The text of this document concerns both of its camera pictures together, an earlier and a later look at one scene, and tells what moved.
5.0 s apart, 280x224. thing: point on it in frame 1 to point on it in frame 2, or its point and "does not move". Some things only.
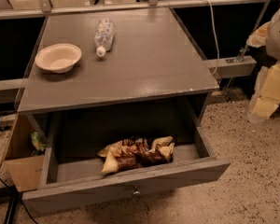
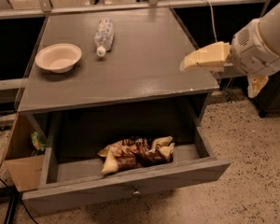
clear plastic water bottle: (104, 36) does not move
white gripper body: (279, 36) to (251, 54)
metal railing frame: (44, 4) does not move
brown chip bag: (136, 152) does not move
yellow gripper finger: (272, 88) to (213, 54)
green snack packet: (36, 141) does not move
